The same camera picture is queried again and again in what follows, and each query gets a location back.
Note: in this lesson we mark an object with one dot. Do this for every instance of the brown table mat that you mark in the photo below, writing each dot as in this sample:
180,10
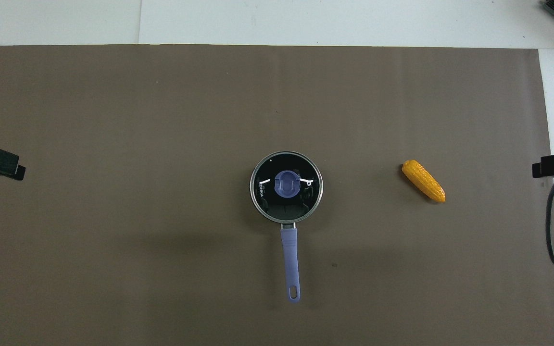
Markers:
161,120

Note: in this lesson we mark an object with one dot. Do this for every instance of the yellow toy corn cob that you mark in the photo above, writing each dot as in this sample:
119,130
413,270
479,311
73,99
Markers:
423,180

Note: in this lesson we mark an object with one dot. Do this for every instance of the glass lid with blue knob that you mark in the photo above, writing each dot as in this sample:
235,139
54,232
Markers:
286,185

